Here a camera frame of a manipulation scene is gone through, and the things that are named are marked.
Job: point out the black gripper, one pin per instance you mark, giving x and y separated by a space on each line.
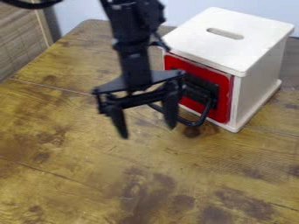
139 86

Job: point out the black metal drawer handle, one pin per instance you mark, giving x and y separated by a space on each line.
199 91

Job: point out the red drawer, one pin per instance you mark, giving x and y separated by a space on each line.
220 113

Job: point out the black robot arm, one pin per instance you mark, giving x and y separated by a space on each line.
135 20

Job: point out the white wooden box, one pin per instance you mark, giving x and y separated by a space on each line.
235 50

